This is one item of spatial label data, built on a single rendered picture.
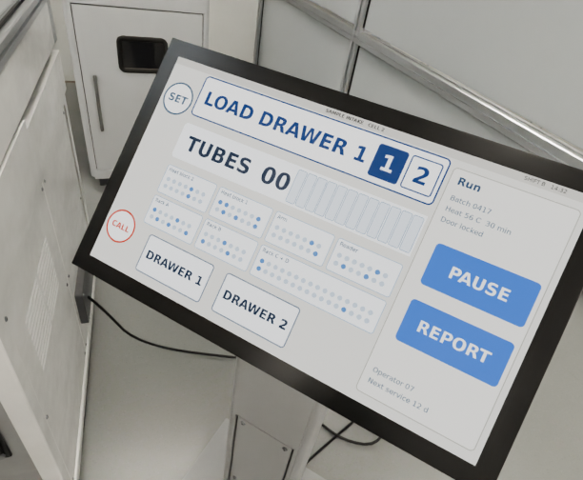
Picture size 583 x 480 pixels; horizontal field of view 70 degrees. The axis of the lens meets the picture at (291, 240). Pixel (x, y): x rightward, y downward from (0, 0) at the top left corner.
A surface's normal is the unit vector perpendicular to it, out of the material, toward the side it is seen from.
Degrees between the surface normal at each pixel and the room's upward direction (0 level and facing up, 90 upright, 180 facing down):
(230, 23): 90
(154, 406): 0
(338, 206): 50
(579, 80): 90
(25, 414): 90
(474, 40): 90
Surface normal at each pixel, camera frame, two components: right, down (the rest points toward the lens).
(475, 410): -0.26, -0.11
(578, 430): 0.15, -0.77
